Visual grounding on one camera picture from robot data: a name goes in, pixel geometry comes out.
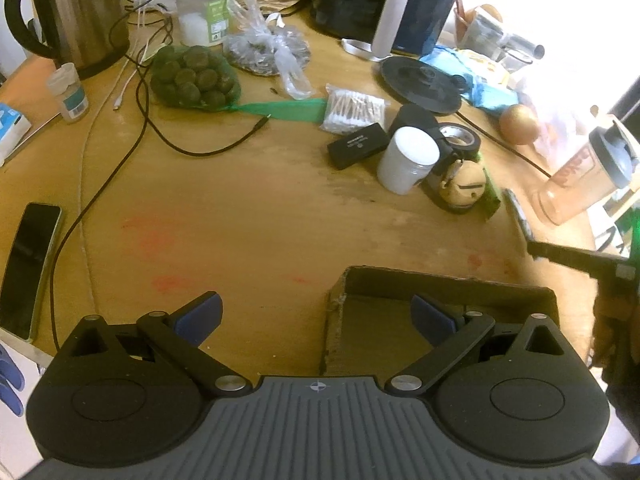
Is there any blue wet wipes pack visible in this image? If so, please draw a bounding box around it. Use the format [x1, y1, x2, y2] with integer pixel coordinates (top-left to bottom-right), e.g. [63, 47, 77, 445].
[420, 46, 518, 116]

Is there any yellow bear figurine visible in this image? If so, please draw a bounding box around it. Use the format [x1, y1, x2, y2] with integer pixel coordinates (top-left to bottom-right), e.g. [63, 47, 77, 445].
[423, 157, 487, 214]

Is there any clear shaker bottle grey lid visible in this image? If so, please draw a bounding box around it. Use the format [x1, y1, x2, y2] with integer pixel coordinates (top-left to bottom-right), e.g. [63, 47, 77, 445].
[534, 115, 639, 226]

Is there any apple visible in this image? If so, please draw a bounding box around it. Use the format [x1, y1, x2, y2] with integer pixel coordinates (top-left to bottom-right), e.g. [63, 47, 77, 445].
[499, 104, 541, 145]

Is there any dark blue air fryer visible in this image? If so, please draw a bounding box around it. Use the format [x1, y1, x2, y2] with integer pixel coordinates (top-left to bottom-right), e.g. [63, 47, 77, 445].
[311, 0, 454, 58]

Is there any stainless steel electric kettle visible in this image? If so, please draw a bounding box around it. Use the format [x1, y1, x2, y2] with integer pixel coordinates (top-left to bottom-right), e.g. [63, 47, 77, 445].
[3, 0, 130, 79]

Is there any translucent plastic bag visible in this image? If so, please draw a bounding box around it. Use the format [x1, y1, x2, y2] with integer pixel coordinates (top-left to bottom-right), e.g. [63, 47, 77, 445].
[516, 79, 597, 170]

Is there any small black rectangular box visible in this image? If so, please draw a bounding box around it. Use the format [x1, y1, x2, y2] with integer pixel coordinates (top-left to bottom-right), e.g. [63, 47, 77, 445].
[328, 124, 390, 170]

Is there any plastic bag of seeds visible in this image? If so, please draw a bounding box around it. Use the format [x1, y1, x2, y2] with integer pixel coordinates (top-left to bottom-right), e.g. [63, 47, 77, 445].
[222, 0, 314, 100]

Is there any black audio cable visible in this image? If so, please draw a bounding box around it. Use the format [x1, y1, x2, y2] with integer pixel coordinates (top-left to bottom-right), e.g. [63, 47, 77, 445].
[48, 8, 274, 351]

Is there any bag of cotton swabs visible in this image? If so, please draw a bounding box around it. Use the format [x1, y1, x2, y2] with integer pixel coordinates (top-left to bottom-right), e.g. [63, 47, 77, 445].
[320, 84, 387, 134]

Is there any brown cardboard box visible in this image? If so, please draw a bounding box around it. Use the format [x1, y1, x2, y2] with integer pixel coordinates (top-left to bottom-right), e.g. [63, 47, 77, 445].
[320, 266, 559, 382]

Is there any black kettle base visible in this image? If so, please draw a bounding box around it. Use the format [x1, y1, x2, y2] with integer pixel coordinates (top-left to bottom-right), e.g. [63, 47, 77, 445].
[378, 56, 462, 115]

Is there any white round container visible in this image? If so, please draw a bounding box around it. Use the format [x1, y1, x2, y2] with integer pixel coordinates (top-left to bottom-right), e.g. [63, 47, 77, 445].
[376, 127, 440, 195]

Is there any small clear pill bottle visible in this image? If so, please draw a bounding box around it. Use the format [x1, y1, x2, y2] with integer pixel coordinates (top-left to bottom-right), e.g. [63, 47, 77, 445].
[46, 63, 89, 122]

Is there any black smartphone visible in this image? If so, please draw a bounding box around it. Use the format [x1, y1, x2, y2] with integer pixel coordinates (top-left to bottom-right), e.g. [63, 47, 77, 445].
[1, 203, 62, 342]

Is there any white blue carton box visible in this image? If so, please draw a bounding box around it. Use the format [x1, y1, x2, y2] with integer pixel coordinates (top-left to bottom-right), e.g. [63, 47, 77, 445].
[0, 103, 32, 166]

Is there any black electrical tape roll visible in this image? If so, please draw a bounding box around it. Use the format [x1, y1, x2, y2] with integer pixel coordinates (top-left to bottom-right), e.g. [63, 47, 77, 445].
[439, 122, 480, 159]

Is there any green net bag of limes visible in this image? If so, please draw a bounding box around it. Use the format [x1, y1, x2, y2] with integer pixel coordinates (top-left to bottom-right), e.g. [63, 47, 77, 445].
[150, 46, 326, 124]

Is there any white usb cable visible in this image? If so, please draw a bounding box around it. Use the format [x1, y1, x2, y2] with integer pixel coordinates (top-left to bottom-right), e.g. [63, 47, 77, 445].
[112, 0, 174, 111]

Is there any green tube with black cap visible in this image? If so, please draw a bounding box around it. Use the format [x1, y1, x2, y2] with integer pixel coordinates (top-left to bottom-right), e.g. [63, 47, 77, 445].
[480, 168, 502, 220]

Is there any black kettle power cord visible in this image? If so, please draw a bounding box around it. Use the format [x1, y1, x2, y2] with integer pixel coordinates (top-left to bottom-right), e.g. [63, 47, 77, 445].
[454, 109, 554, 179]

